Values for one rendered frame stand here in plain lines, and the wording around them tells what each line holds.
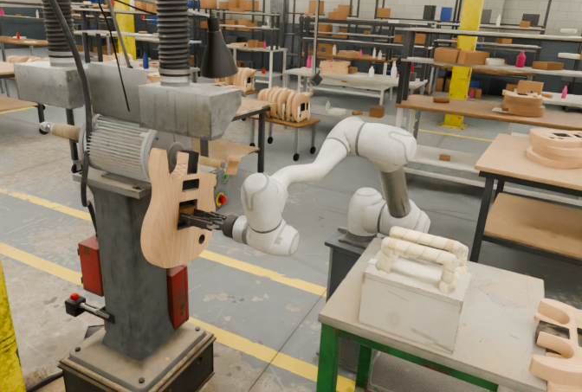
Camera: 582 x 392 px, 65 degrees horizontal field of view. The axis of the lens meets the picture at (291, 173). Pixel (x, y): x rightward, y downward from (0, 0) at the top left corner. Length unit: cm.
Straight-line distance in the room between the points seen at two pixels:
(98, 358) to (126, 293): 36
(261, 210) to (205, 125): 34
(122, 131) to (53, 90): 31
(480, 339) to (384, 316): 28
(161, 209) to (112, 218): 51
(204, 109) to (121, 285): 97
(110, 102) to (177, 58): 41
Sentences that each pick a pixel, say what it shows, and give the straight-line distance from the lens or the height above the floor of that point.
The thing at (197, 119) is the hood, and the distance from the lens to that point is 149.
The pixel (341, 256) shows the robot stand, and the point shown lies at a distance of 234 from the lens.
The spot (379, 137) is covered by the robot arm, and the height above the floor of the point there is 137.
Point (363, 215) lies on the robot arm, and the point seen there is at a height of 87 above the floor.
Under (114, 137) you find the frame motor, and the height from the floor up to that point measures 131.
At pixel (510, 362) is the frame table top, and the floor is 93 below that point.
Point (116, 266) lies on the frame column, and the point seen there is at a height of 74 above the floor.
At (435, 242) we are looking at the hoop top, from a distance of 135.
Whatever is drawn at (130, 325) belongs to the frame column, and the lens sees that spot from 223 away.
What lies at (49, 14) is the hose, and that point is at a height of 173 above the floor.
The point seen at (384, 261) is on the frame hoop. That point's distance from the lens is 132.
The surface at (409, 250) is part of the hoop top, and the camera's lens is 128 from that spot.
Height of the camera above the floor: 179
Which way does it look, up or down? 20 degrees down
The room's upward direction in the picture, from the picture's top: 3 degrees clockwise
